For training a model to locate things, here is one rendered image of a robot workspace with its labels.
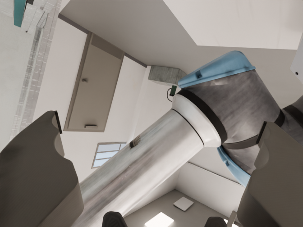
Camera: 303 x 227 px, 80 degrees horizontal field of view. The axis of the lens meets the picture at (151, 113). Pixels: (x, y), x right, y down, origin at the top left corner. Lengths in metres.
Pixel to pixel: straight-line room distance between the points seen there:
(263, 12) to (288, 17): 0.06
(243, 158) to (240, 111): 0.09
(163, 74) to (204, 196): 7.39
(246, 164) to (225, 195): 10.19
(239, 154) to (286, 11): 0.37
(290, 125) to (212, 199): 10.44
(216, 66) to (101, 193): 0.25
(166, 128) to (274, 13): 0.42
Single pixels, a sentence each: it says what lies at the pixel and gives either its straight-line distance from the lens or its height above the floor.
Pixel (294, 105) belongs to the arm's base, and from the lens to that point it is 0.40.
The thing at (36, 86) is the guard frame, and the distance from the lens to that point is 0.80.
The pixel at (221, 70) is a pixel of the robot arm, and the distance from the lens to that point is 0.29.
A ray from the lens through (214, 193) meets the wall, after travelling 10.64.
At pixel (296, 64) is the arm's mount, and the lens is 0.57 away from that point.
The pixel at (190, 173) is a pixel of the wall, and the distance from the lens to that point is 10.79.
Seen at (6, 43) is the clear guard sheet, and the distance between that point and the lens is 1.31.
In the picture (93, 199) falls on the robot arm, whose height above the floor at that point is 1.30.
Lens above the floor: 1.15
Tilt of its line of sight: 2 degrees up
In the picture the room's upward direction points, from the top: 165 degrees counter-clockwise
